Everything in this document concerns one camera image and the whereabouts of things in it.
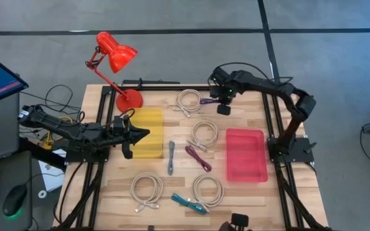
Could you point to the red translucent plastic tray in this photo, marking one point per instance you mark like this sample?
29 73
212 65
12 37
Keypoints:
246 154

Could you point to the small black box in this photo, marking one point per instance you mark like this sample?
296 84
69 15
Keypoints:
239 219

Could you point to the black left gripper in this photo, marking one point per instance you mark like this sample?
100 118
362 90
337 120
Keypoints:
127 150

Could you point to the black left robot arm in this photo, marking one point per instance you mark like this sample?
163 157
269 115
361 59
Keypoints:
59 123

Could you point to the black computer mouse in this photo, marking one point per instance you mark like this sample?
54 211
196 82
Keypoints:
14 200

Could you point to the red desk lamp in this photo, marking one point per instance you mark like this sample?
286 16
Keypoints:
119 54

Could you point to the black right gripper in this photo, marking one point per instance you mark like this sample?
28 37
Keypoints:
223 83

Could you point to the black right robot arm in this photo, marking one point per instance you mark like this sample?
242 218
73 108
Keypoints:
287 93

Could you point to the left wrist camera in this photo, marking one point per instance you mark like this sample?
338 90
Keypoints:
118 125

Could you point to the grey side desk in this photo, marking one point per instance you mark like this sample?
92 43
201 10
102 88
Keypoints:
2 134

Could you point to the white paper sheet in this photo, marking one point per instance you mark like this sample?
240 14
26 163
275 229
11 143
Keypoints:
51 176

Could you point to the black rail mount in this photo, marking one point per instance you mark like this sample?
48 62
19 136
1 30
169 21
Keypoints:
159 81

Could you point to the yellow translucent plastic tray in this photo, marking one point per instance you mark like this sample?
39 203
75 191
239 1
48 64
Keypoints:
149 118

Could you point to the black aluminium table frame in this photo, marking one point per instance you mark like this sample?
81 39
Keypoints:
172 87

